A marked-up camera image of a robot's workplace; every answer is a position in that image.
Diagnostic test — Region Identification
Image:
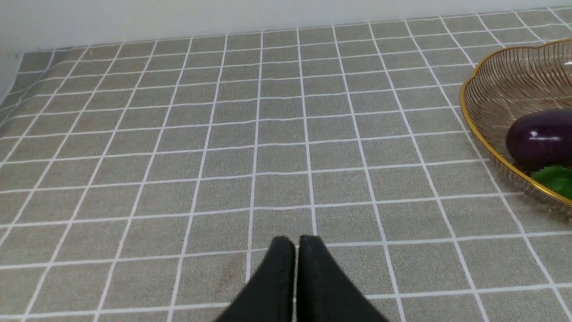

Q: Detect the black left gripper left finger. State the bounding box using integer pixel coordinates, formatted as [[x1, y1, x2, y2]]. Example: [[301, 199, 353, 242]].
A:
[[216, 236, 296, 322]]

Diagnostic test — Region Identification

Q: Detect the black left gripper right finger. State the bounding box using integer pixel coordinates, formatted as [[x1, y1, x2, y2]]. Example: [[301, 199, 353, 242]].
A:
[[296, 236, 388, 322]]

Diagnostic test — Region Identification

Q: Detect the grey checkered tablecloth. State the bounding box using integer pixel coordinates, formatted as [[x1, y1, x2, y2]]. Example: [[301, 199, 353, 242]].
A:
[[0, 6, 571, 322]]

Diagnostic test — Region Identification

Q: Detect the orange toy carrot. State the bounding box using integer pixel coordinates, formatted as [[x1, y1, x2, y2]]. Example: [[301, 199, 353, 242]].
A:
[[531, 165, 572, 199]]

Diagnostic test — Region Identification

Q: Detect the purple toy eggplant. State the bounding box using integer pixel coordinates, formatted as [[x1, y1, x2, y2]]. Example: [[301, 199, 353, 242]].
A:
[[505, 109, 572, 168]]

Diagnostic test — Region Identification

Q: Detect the gold-rimmed ribbed glass bowl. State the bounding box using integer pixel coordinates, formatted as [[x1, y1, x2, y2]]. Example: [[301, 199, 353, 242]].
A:
[[460, 39, 572, 218]]

